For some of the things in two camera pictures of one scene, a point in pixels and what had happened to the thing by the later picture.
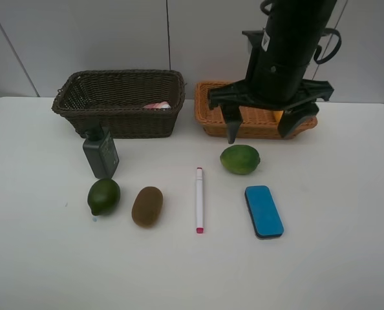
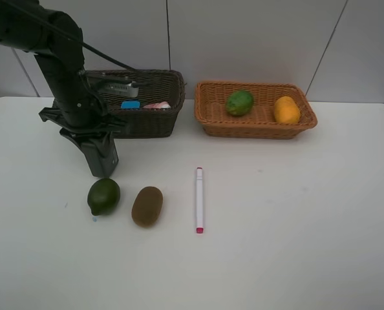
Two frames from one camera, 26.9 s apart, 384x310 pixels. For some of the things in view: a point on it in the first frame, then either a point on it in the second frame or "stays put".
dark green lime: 103,197 stays put
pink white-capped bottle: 158,105 stays put
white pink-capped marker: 199,229 stays put
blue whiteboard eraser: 264,213 to 130,104
